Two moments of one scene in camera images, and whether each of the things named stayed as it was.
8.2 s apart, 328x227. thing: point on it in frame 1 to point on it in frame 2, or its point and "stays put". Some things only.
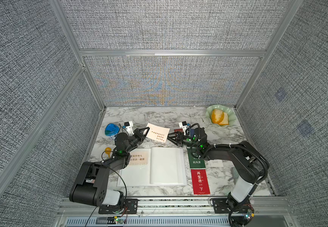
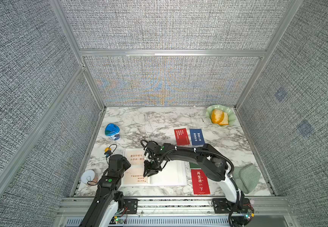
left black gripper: (139, 136) to (125, 161)
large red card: (200, 181) stays put
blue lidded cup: (111, 129) stays put
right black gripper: (178, 141) to (147, 171)
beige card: (158, 133) to (134, 175)
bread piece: (219, 117) stays put
